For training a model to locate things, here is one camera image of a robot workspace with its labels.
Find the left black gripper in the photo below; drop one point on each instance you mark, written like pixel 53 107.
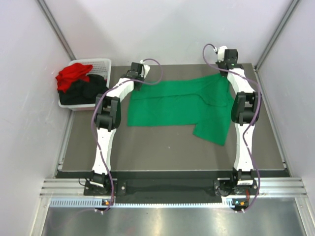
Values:
pixel 137 87

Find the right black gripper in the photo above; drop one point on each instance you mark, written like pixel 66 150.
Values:
pixel 218 63

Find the green t shirt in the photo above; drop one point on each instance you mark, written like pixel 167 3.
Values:
pixel 204 102

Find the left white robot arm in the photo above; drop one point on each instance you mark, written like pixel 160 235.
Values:
pixel 107 118

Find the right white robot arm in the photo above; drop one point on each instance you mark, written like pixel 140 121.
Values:
pixel 244 114

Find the white plastic basket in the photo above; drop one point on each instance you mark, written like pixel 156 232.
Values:
pixel 101 67

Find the black t shirt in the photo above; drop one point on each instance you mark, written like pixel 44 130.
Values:
pixel 82 92

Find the red t shirt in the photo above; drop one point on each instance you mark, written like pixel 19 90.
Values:
pixel 71 74

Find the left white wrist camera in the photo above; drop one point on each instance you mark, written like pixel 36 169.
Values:
pixel 145 69

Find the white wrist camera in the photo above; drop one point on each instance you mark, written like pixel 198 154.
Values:
pixel 145 69
pixel 220 52

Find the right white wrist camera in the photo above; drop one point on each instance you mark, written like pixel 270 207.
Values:
pixel 220 52

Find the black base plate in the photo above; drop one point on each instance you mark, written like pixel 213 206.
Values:
pixel 169 187

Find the aluminium frame rail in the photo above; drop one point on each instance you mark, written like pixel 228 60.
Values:
pixel 269 187

